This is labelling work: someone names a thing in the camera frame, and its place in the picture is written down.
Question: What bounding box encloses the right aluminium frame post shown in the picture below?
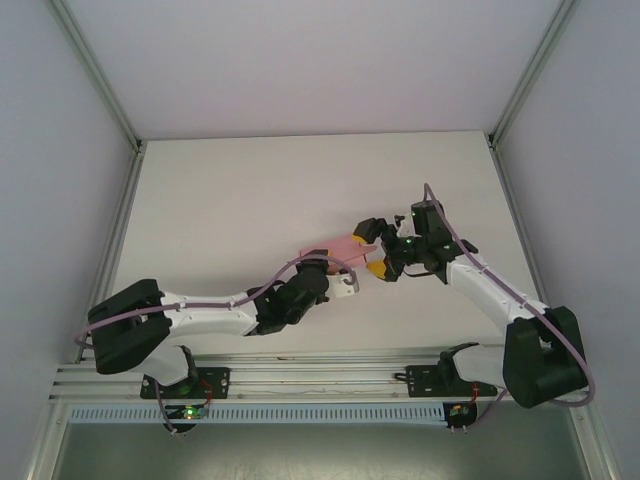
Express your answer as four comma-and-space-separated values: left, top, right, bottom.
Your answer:
487, 0, 584, 150

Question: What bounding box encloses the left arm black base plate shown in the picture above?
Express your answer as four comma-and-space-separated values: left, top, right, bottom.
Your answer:
139, 366, 232, 401

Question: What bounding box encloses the aluminium frame post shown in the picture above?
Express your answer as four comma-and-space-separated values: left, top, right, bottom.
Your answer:
487, 0, 584, 150
49, 0, 147, 154

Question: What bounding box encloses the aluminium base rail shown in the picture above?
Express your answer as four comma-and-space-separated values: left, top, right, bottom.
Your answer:
49, 352, 596, 405

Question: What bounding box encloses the left aluminium frame post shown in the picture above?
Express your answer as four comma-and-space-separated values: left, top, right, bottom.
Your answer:
49, 0, 147, 154

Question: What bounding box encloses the pink paper box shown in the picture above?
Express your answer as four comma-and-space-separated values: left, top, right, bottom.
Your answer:
298, 232, 382, 270

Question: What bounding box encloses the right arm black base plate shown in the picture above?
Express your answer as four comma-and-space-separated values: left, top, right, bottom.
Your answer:
405, 364, 501, 400

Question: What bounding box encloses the slotted white cable duct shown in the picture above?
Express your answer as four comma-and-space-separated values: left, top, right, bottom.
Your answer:
67, 402, 449, 427

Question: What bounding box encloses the left aluminium table edge rail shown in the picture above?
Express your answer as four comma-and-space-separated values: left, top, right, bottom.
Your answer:
24, 141, 147, 480

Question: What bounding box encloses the right aluminium table edge rail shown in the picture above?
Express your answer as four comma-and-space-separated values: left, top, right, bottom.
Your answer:
487, 132, 619, 480

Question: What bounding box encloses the aluminium table edge rail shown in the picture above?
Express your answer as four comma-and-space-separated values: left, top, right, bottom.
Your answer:
487, 132, 619, 480
24, 141, 147, 480

